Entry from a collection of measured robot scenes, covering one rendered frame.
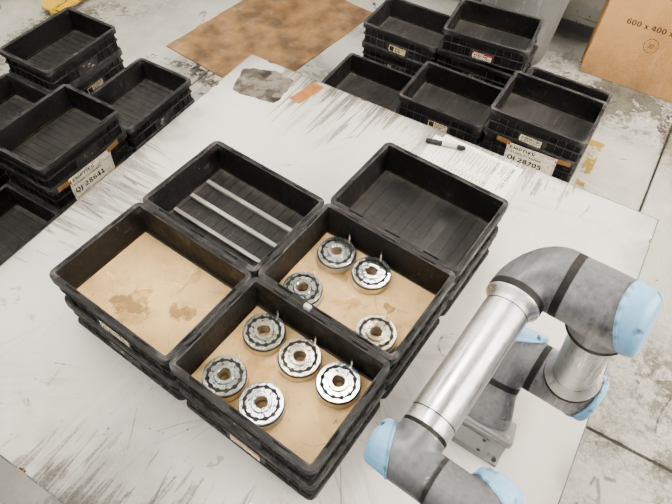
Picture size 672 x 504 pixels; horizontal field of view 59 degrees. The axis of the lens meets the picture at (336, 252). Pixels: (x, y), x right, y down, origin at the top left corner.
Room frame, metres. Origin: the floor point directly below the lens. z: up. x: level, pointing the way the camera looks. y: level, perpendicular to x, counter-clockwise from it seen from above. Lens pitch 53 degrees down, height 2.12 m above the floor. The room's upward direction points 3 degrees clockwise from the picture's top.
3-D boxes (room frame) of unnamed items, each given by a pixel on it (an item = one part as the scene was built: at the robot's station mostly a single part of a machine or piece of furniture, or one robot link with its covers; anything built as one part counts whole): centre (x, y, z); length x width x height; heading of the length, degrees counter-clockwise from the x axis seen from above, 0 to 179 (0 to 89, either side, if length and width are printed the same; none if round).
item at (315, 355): (0.64, 0.07, 0.86); 0.10 x 0.10 x 0.01
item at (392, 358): (0.84, -0.06, 0.92); 0.40 x 0.30 x 0.02; 57
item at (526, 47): (2.50, -0.67, 0.37); 0.42 x 0.34 x 0.46; 61
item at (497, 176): (1.46, -0.43, 0.70); 0.33 x 0.23 x 0.01; 61
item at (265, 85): (1.85, 0.32, 0.71); 0.22 x 0.19 x 0.01; 61
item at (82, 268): (0.80, 0.44, 0.87); 0.40 x 0.30 x 0.11; 57
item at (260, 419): (0.52, 0.15, 0.86); 0.10 x 0.10 x 0.01
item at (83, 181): (1.60, 0.96, 0.41); 0.31 x 0.02 x 0.16; 151
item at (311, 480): (0.59, 0.11, 0.87); 0.40 x 0.30 x 0.11; 57
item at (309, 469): (0.59, 0.11, 0.92); 0.40 x 0.30 x 0.02; 57
